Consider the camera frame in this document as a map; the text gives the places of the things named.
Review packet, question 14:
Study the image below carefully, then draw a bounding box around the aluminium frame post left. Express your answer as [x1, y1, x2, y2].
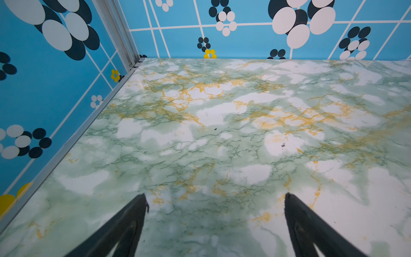
[93, 0, 140, 70]

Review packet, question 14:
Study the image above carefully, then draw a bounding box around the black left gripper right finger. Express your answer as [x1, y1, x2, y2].
[285, 193, 366, 257]

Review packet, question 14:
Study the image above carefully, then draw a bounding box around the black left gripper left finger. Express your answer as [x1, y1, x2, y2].
[67, 193, 149, 257]

